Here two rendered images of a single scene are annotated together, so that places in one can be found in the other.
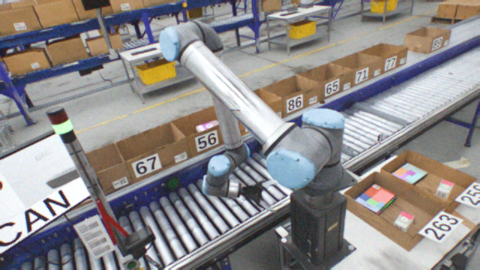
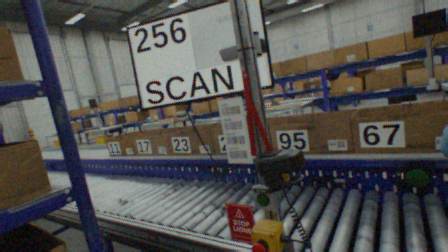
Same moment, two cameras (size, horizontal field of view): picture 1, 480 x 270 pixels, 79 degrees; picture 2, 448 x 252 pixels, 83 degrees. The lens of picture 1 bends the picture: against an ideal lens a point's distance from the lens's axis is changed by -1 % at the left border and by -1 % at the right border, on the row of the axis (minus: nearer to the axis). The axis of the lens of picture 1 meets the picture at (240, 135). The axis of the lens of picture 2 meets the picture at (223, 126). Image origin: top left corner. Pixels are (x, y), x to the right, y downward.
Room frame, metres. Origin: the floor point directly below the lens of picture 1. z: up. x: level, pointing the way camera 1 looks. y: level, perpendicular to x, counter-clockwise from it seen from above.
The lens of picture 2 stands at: (0.42, -0.05, 1.26)
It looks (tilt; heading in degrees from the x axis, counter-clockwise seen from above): 7 degrees down; 63
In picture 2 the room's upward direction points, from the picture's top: 10 degrees counter-clockwise
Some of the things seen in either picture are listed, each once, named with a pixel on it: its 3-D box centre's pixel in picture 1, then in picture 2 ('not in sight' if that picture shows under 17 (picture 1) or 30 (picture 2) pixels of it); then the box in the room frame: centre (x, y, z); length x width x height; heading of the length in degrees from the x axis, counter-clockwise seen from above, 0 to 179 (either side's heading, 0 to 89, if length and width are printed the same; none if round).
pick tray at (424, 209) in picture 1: (390, 206); not in sight; (1.04, -0.72, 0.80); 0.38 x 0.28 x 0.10; 30
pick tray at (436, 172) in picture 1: (424, 180); not in sight; (1.19, -0.99, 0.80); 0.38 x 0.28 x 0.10; 29
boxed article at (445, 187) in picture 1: (444, 189); not in sight; (1.12, -1.06, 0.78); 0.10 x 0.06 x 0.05; 131
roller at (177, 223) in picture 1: (177, 223); (390, 228); (1.21, 0.43, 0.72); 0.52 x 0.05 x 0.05; 28
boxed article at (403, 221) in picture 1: (403, 223); not in sight; (0.94, -0.74, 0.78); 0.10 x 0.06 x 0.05; 129
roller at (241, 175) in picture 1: (251, 184); not in sight; (1.45, -0.03, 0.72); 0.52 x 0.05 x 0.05; 28
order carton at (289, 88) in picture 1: (290, 94); not in sight; (2.20, -0.46, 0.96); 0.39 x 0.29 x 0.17; 118
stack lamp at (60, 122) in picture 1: (60, 121); not in sight; (0.84, 0.55, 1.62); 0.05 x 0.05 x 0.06
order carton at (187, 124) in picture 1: (205, 129); not in sight; (1.83, 0.24, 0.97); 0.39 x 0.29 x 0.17; 118
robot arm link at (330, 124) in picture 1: (321, 135); not in sight; (0.90, -0.30, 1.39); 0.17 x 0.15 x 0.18; 137
